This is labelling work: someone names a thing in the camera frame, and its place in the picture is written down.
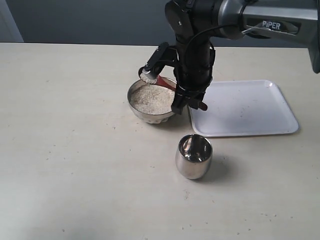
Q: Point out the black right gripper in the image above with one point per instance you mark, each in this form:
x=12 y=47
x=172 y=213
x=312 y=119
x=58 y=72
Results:
x=192 y=57

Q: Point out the brown wooden spoon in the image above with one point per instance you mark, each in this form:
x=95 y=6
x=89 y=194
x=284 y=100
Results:
x=165 y=81

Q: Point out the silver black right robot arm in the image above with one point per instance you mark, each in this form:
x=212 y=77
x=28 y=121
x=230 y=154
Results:
x=195 y=22

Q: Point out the steel bowl of rice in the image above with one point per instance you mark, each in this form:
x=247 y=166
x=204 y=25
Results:
x=150 y=103

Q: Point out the shiny steel cup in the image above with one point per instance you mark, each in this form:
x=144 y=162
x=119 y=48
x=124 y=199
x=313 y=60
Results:
x=193 y=156

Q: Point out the white rectangular tray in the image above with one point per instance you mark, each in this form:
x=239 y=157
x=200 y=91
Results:
x=243 y=108

